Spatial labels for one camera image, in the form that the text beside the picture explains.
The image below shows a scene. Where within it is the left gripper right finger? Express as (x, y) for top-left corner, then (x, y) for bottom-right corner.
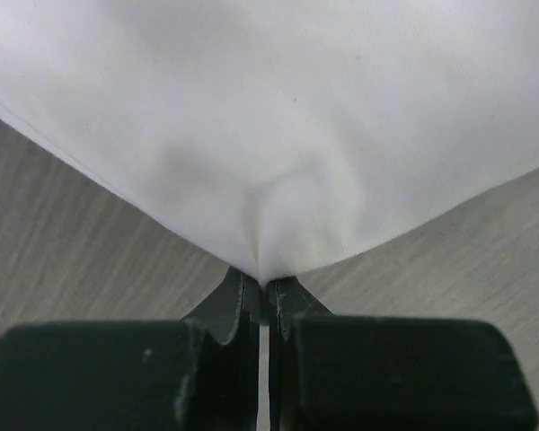
(265, 277), (539, 430)

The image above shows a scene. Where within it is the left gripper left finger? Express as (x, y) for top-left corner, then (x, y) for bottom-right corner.
(0, 269), (260, 430)

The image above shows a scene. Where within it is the white t shirt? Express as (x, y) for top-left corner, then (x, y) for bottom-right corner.
(0, 1), (539, 282)

